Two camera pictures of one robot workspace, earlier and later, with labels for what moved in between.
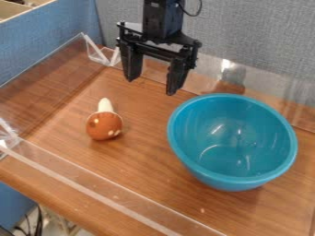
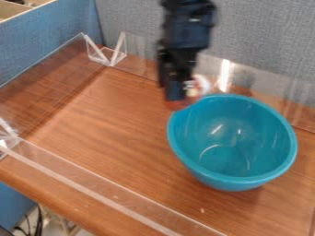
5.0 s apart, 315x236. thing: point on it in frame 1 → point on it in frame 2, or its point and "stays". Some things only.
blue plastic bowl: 233,142 stays
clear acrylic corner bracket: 108,55 stays
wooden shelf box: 15,7 stays
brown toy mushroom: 105,123 → 196,87
